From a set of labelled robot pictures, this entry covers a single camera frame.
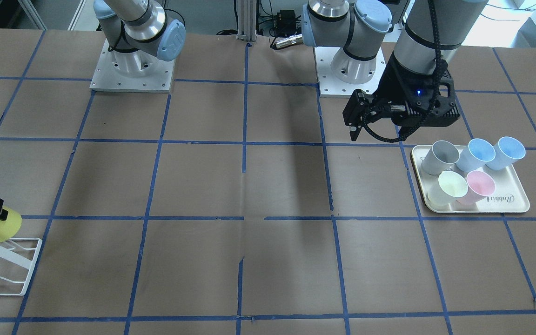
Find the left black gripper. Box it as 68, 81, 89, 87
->
342, 55, 460, 141

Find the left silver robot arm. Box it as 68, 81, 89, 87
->
301, 0, 488, 143

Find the grey plastic cup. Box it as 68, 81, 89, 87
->
422, 140, 460, 175

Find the cream plastic cup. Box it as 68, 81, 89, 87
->
426, 170, 469, 208

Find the light blue plastic cup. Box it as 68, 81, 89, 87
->
456, 138, 496, 173

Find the pink plastic cup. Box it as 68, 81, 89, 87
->
457, 170, 496, 205

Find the outer light blue cup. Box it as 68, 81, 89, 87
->
486, 136, 527, 170

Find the beige serving tray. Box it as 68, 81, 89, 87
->
410, 145, 530, 214

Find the white wire cup rack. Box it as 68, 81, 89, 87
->
0, 238, 42, 296

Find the aluminium frame post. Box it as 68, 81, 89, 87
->
235, 0, 258, 45

